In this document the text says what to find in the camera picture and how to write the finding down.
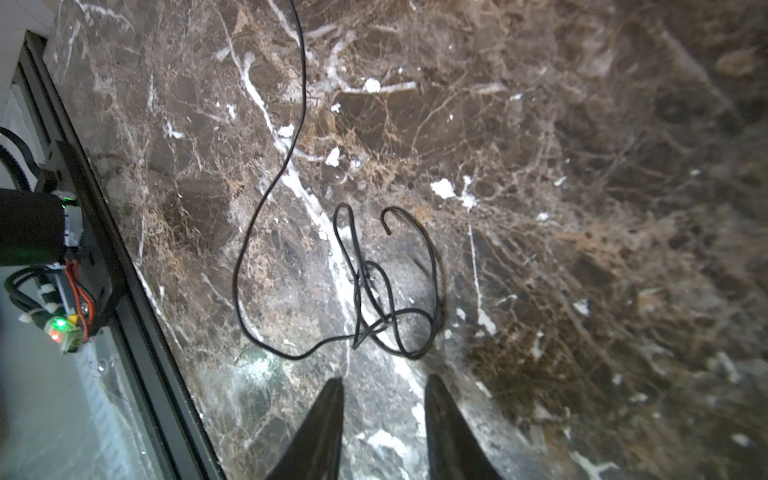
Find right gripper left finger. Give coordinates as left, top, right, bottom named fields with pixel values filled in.
left=266, top=378, right=345, bottom=479

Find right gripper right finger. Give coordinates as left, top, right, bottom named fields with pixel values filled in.
left=424, top=374, right=501, bottom=479

